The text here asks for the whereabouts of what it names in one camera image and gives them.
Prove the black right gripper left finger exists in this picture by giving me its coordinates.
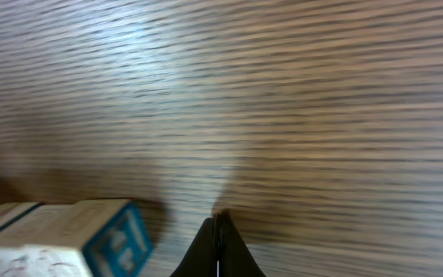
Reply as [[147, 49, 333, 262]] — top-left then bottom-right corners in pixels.
[[171, 218, 217, 277]]

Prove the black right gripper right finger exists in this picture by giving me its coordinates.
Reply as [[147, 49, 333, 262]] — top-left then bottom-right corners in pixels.
[[217, 210, 265, 277]]

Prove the white block red U side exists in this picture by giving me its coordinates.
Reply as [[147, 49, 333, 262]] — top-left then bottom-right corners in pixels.
[[0, 199, 153, 277]]

